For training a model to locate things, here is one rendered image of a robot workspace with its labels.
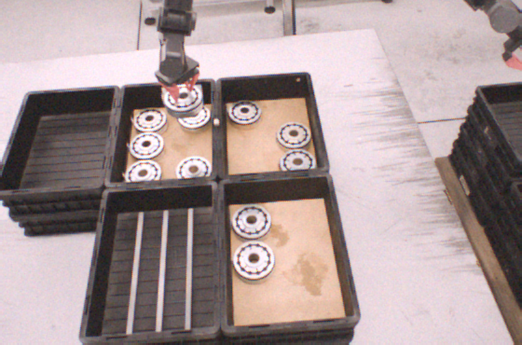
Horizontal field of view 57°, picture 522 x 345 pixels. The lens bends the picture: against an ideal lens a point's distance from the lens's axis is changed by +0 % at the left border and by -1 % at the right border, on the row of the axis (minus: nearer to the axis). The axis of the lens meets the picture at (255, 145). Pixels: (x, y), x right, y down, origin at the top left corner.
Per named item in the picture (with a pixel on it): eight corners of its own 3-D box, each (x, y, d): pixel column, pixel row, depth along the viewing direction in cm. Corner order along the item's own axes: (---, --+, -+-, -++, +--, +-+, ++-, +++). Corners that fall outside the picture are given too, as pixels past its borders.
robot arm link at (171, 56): (197, 8, 112) (159, 3, 110) (198, 38, 105) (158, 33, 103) (188, 49, 121) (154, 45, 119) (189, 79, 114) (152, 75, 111)
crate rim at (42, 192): (28, 96, 153) (25, 90, 151) (122, 89, 154) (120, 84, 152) (-8, 201, 127) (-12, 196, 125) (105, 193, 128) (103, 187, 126)
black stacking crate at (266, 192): (222, 205, 135) (218, 181, 127) (326, 197, 136) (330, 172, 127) (226, 351, 110) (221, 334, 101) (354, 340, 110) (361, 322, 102)
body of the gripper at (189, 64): (200, 68, 125) (197, 46, 119) (171, 89, 120) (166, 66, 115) (184, 58, 128) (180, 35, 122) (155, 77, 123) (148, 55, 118)
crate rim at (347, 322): (218, 185, 128) (217, 179, 126) (330, 176, 129) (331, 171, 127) (221, 338, 102) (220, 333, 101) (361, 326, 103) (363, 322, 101)
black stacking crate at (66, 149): (40, 117, 160) (26, 92, 152) (129, 111, 161) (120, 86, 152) (8, 219, 135) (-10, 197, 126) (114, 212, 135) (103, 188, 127)
